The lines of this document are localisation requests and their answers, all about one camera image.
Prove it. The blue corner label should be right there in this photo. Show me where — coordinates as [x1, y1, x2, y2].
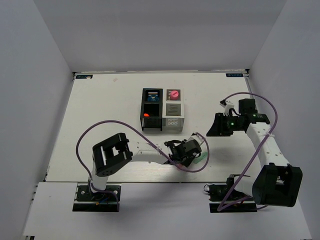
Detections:
[75, 74, 93, 79]
[225, 73, 244, 78]

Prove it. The white slotted organizer box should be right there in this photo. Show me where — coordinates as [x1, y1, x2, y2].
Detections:
[162, 88, 185, 132]

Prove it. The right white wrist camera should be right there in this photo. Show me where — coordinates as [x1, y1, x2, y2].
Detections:
[219, 99, 235, 116]

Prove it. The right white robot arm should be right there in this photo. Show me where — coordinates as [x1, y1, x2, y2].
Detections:
[206, 98, 303, 212]

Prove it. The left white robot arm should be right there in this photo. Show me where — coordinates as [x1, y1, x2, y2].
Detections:
[88, 133, 204, 200]

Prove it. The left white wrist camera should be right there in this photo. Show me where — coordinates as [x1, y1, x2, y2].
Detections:
[188, 133, 204, 146]

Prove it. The green correction tape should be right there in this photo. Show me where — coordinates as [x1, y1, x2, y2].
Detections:
[193, 151, 208, 164]

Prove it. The right blue corner label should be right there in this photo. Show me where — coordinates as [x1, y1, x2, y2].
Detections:
[225, 73, 244, 78]

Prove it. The black slotted organizer box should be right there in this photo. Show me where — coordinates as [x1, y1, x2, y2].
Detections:
[140, 88, 163, 131]

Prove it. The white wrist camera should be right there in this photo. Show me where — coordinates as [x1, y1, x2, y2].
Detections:
[219, 99, 235, 116]
[188, 133, 204, 146]

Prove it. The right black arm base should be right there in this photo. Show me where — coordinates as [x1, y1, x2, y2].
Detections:
[203, 182, 258, 214]

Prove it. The pink cap glitter bottle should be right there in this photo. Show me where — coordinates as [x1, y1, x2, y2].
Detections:
[167, 89, 181, 101]

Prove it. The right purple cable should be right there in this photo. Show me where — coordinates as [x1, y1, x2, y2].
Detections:
[217, 92, 279, 213]

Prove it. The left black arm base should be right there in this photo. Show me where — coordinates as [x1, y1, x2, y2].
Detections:
[72, 183, 122, 213]

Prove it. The left blue corner label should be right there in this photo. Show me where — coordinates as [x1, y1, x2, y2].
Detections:
[75, 74, 93, 79]

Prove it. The blue ink jar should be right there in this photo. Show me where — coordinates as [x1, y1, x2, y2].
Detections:
[147, 95, 160, 102]

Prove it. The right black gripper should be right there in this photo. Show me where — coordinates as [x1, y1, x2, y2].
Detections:
[206, 112, 244, 137]

